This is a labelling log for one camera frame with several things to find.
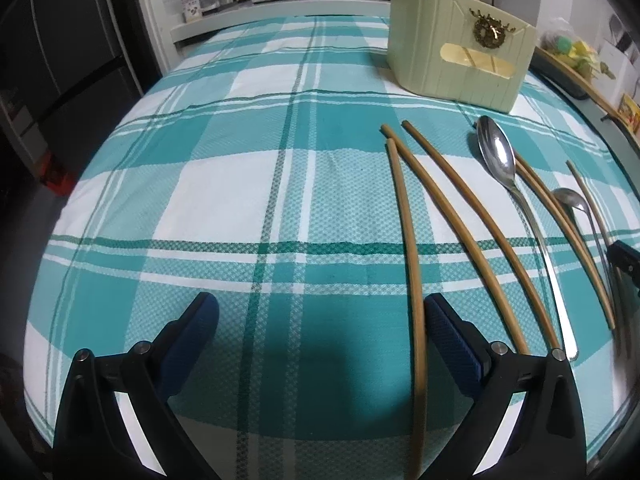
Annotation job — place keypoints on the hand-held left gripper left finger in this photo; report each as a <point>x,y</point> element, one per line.
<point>197,330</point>

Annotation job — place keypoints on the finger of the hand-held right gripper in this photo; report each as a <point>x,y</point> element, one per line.
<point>627,260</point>

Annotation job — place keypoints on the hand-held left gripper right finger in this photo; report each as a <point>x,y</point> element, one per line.
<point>450,345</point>

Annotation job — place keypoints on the small steel spoon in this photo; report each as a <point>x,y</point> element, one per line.
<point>567,197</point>

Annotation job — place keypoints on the large steel spoon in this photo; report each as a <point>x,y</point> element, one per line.
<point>495,155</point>

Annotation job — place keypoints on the cream utensil holder box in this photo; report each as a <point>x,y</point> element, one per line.
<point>435,50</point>

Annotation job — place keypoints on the yellow packet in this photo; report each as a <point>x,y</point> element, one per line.
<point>630,112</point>

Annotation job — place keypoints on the teal plaid tablecloth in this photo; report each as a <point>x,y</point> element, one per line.
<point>250,185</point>

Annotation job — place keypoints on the wooden cutting board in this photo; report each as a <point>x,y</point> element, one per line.
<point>595,92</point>

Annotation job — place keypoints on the dark grey appliance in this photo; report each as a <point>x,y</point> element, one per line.
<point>555,72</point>

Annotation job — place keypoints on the red plastic object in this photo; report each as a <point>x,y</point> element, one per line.
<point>57,172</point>

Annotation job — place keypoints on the white knife holder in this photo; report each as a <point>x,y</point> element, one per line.
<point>620,45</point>

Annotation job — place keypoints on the plastic bag of sponges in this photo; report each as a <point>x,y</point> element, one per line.
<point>570,45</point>

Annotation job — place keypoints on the black refrigerator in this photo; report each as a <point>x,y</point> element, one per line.
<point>60,60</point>

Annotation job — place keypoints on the white label spice jar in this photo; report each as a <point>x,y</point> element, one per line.
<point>190,7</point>

